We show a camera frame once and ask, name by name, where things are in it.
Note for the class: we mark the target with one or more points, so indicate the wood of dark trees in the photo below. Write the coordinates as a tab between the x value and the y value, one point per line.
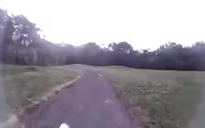
90	53

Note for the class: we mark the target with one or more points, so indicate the grey asphalt path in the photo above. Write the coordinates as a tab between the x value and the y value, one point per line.
86	100

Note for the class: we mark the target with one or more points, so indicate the grass field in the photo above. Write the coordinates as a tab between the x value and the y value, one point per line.
156	86

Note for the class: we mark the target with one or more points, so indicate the robot's own part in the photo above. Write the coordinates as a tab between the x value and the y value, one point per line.
64	126

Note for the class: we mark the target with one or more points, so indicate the grass verge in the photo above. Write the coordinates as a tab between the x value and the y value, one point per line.
30	80

